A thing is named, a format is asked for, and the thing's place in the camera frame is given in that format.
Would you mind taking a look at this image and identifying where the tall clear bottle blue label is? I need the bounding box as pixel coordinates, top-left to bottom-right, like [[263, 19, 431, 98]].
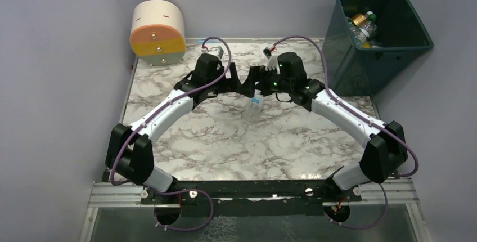
[[243, 90, 264, 123]]

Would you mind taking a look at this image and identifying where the dark green plastic bin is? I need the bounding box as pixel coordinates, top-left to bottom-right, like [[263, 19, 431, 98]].
[[322, 0, 433, 96]]

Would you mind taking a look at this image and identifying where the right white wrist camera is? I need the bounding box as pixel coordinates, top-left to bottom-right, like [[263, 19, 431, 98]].
[[263, 44, 278, 71]]

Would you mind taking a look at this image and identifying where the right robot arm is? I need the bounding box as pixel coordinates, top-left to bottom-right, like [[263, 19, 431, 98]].
[[237, 52, 408, 194]]

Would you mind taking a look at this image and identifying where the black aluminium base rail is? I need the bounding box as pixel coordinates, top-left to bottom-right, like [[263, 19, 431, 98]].
[[88, 179, 419, 217]]

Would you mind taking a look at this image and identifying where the round pastel drawer cabinet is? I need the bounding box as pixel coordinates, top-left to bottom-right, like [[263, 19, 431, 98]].
[[129, 0, 186, 66]]

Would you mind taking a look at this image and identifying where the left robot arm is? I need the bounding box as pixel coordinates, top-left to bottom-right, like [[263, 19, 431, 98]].
[[105, 53, 240, 192]]

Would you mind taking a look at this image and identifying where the amber tea bottle red label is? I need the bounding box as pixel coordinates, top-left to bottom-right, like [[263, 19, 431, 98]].
[[351, 14, 367, 27]]

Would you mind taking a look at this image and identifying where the clear bottle green label back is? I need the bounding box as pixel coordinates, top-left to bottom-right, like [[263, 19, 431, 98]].
[[346, 17, 369, 47]]

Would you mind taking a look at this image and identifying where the clear bottle green cap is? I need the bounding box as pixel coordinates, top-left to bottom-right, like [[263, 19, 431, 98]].
[[360, 11, 377, 39]]

